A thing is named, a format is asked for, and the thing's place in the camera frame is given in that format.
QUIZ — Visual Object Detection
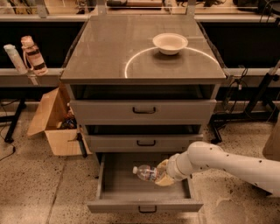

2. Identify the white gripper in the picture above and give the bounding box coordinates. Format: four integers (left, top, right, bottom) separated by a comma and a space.
155, 153, 190, 186

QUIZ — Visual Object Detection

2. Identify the clear plastic water bottle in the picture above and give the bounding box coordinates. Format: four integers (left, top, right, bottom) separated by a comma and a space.
132, 164, 160, 182

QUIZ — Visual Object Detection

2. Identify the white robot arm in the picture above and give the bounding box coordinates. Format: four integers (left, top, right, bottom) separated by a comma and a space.
156, 142, 280, 197

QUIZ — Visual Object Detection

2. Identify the grey middle drawer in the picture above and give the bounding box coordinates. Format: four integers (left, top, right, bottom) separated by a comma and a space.
85, 134, 203, 152

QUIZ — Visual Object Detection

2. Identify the grey drawer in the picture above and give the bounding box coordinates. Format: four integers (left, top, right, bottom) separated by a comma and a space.
70, 100, 216, 125
85, 134, 203, 152
87, 152, 203, 214

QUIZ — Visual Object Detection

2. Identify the grey bottom drawer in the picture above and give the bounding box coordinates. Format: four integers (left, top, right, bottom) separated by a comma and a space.
87, 152, 203, 214

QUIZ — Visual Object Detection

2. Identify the grey top drawer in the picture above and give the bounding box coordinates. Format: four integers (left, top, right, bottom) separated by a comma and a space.
70, 100, 216, 125

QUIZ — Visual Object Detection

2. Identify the grey drawer cabinet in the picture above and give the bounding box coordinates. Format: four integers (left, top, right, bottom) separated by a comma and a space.
59, 14, 228, 167

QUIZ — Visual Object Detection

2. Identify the pink striped bottle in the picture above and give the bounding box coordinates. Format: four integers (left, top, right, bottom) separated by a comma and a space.
21, 36, 48, 76

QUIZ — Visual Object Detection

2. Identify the white tube bottle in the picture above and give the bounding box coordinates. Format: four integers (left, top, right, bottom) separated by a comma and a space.
3, 44, 28, 74

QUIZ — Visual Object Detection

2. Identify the tan trouser leg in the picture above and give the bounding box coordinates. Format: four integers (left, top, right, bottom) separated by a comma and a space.
262, 113, 280, 161

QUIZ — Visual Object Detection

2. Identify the black table leg right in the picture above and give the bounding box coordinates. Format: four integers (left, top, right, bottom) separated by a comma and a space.
209, 60, 280, 144

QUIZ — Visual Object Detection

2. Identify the black table leg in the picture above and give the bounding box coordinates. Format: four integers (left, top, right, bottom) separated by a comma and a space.
4, 99, 26, 144
209, 60, 280, 144

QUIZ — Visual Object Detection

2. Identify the cardboard box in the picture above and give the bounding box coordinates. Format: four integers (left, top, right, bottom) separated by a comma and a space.
27, 87, 91, 156

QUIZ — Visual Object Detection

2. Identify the white paper bowl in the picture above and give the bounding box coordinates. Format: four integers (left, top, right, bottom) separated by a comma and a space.
152, 33, 188, 55

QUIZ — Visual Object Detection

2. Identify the black table leg left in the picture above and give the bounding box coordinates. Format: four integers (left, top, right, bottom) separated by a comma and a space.
4, 99, 26, 144

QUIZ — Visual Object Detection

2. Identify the black handled tool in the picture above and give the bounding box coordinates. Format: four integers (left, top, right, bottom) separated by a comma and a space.
77, 133, 88, 158

